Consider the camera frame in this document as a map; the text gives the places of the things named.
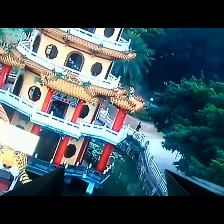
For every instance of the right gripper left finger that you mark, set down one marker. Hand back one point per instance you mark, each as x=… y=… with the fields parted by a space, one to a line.
x=43 y=185

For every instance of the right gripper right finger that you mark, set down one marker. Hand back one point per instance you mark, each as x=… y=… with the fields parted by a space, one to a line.
x=186 y=185

